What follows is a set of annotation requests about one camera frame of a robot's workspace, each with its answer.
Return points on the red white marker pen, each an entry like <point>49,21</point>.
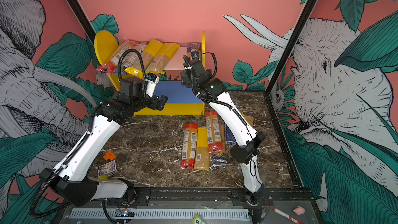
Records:
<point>283,214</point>

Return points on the pink eraser piece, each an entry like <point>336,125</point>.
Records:
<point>299,210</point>

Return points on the yellow Pastatime spaghetti bag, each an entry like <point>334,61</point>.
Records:
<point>250,120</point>

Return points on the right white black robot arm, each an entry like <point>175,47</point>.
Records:
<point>211,90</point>

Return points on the blue yellow-ended spaghetti bag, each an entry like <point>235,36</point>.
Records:
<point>131,58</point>

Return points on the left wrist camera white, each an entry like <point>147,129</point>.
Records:
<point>152,80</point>

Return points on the small colourful card box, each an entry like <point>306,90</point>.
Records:
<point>107,168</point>

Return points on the Ankara spaghetti bag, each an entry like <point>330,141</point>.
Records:
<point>194,47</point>

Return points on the yellow shelf pink blue boards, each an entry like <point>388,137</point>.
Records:
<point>181,100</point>

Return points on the red-ended labelled spaghetti bag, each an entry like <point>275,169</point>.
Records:
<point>213,132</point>

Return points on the orange toy brick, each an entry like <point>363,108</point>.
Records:
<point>109,156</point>

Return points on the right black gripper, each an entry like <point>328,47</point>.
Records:
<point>187,80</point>

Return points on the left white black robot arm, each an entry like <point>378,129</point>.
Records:
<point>69,178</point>

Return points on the blue Barilla spaghetti box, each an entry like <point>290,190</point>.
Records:
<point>229,137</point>

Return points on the yellow green egg toy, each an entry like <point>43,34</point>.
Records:
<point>103,177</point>

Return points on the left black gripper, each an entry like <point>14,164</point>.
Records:
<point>155,105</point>

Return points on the yellow-topped spaghetti bag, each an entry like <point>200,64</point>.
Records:
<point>162,58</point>
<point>148,55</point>
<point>202,157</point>

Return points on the green white sticker tag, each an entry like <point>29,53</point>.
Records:
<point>197,219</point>

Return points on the blue yellow crest spaghetti bag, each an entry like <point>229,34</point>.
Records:
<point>218,158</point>

